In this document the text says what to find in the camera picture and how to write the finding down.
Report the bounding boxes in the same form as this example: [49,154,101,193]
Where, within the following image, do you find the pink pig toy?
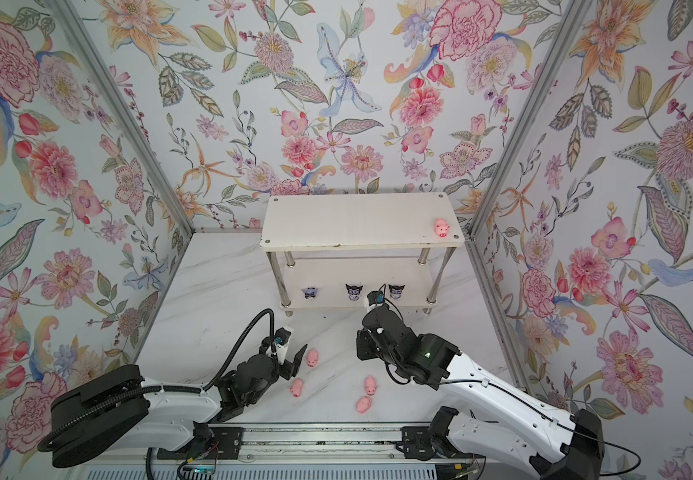
[290,378,304,398]
[364,375,377,397]
[355,396,372,414]
[434,218,450,238]
[306,349,320,368]

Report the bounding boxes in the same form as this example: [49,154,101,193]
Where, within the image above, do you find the black purple figurine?
[302,287,320,300]
[388,284,405,300]
[346,284,363,301]

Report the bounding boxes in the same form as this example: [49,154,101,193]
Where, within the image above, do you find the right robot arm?
[356,304,604,479]

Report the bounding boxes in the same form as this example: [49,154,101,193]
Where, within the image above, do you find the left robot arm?
[38,345,306,468]

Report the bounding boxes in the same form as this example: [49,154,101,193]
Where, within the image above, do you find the white two-tier shelf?
[260,192,465,315]

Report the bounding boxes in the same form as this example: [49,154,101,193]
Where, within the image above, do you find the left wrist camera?
[268,326,294,365]

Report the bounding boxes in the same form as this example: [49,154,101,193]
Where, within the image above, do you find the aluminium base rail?
[57,421,575,466]

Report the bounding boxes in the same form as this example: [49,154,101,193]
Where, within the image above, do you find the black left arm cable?
[36,308,278,451]

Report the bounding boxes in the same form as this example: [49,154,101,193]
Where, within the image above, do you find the aluminium corner post right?
[468,0,592,241]

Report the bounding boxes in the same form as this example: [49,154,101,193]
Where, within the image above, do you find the aluminium corner post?
[468,0,592,241]
[46,0,196,240]

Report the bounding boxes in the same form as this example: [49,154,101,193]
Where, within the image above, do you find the aluminium corner post left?
[46,0,196,240]

